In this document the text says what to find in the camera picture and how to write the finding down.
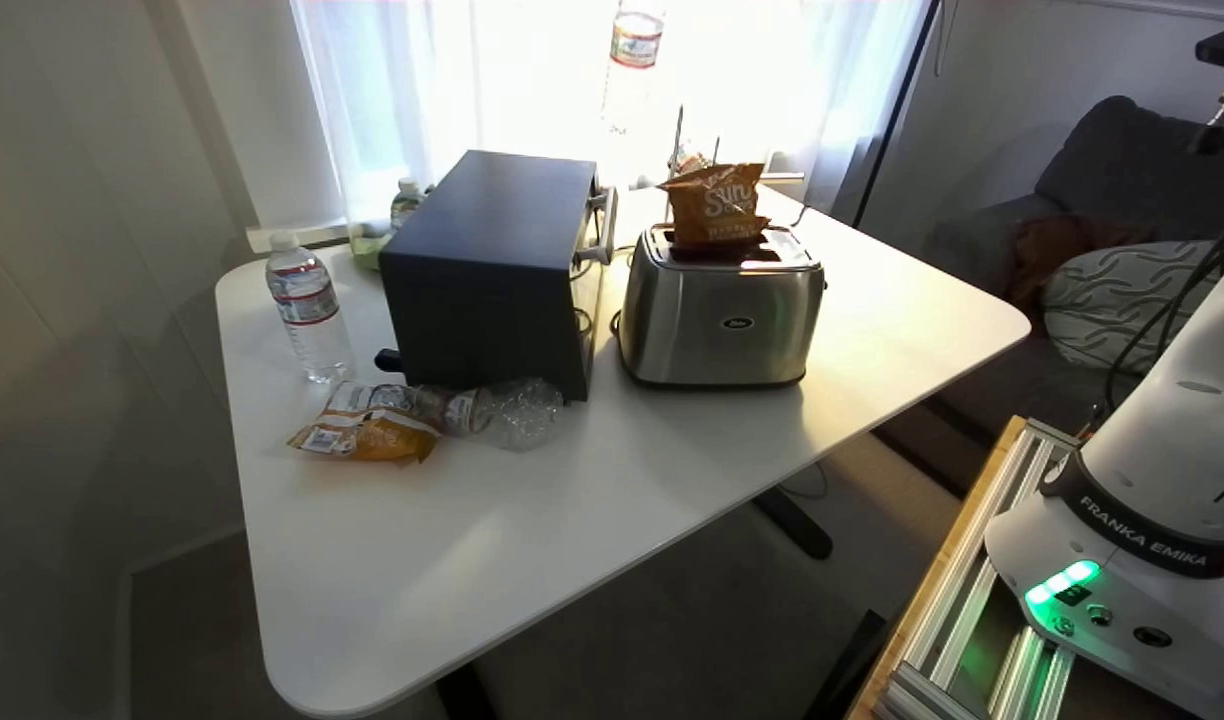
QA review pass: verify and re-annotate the clear water bottle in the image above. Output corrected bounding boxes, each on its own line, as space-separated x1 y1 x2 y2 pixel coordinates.
598 0 667 162

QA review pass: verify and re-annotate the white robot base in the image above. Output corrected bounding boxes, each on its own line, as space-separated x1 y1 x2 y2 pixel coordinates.
984 276 1224 720

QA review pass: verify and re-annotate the silver two-slot toaster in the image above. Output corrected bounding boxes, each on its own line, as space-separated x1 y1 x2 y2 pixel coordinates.
610 229 829 389

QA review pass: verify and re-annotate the black toaster oven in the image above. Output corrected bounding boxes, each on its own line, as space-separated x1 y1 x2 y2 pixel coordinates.
379 146 608 398

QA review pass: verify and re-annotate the orange snack bag in toaster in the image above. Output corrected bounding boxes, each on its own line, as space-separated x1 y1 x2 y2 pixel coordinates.
662 162 769 256

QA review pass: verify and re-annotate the water bottle with red label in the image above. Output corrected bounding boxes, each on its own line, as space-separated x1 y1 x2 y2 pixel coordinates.
263 235 357 384

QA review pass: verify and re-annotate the clear crumpled plastic wrap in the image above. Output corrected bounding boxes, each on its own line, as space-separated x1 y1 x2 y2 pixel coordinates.
324 381 565 452

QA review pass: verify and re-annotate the yellow snack packet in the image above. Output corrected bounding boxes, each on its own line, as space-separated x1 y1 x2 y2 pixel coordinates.
290 411 438 462

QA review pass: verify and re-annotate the white table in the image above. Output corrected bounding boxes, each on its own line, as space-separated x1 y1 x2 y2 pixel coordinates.
214 197 1027 720

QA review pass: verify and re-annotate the white sheer curtain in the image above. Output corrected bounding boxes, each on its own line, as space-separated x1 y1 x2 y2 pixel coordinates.
290 0 932 217

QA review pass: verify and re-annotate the patterned white cushion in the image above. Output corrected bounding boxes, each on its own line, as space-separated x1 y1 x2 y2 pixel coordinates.
1041 239 1210 370

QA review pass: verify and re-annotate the dark grey sofa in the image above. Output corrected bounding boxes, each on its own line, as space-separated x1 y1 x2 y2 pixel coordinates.
923 92 1224 375

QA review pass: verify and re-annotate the aluminium frame stand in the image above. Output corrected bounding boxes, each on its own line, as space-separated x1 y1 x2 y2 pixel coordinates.
842 411 1175 720

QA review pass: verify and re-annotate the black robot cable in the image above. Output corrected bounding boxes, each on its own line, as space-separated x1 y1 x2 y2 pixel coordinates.
1101 197 1224 411

